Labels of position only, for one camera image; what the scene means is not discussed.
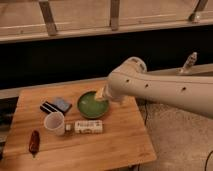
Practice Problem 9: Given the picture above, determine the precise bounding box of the white labelled bottle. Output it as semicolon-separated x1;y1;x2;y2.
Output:
65;120;103;134

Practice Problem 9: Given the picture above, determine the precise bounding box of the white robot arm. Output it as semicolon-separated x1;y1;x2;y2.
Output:
95;57;213;119

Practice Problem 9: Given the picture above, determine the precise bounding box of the green ceramic bowl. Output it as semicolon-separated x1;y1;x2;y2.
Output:
77;91;109;119

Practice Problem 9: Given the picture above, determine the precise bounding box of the blue sponge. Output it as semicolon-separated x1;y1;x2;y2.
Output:
53;97;72;113

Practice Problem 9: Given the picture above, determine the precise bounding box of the wooden cutting board table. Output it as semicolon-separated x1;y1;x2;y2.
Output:
0;81;156;171

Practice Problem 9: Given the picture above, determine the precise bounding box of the white plastic cup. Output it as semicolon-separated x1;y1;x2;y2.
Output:
44;112;65;136

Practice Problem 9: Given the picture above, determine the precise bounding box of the black striped rectangular block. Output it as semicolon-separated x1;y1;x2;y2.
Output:
40;102;57;114

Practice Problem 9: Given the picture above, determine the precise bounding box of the dark red chili pepper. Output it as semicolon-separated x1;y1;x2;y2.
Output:
29;130;40;156

